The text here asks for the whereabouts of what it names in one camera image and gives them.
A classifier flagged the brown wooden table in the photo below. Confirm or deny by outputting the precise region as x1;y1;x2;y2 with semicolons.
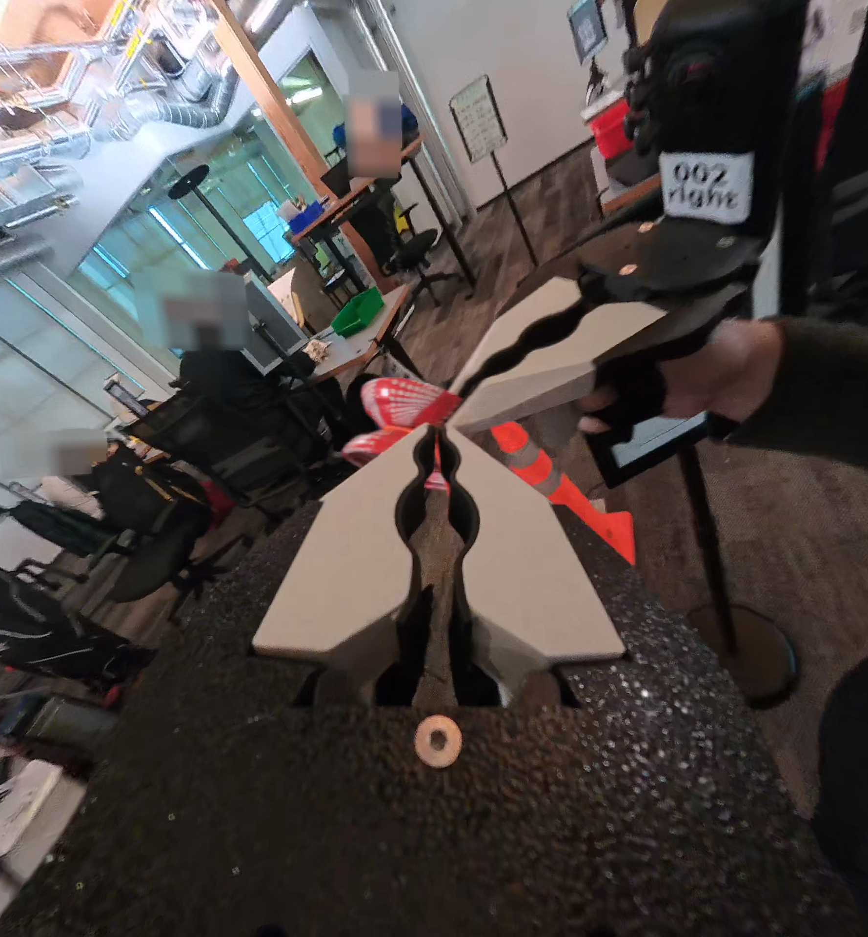
285;135;479;301

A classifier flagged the red white yo-yo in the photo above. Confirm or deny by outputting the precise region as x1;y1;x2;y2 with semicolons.
343;377;465;469

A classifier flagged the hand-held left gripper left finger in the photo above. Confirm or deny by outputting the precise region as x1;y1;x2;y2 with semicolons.
254;425;436;696

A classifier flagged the green tray bin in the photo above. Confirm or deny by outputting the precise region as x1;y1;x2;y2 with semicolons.
332;289;386;338

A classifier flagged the black framed floor sign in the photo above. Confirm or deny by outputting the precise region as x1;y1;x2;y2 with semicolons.
588;410;801;711

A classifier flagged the white side table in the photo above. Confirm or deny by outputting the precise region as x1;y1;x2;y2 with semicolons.
305;283;423;387

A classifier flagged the wooden post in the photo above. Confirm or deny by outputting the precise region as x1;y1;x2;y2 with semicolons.
207;0;332;191

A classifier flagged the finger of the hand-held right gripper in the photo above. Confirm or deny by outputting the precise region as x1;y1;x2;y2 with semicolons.
456;276;590;396
449;301;672;436

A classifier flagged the person's right forearm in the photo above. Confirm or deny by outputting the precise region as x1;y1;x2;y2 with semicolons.
734;315;868;484

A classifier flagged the brown work table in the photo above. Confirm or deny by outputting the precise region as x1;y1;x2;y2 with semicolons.
595;169;666;221

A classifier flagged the black mesh office chair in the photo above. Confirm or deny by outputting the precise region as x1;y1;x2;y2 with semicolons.
812;66;868;326

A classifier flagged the white sign stand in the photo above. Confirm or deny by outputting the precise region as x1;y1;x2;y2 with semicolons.
449;77;540;267

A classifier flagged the small red box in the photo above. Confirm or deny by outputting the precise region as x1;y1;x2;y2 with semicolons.
591;103;637;162

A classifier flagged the silver spiral air duct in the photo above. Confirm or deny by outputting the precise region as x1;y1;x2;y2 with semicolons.
0;0;259;279

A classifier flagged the orange striped traffic cone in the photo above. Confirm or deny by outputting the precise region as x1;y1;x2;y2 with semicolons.
490;421;637;566

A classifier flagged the person's right hand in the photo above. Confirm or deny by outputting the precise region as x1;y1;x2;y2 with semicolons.
578;320;786;437

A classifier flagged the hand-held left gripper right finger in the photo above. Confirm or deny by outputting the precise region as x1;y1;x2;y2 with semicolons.
439;425;625;689

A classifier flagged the black floor lamp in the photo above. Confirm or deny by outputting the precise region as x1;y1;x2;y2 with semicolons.
166;164;277;282

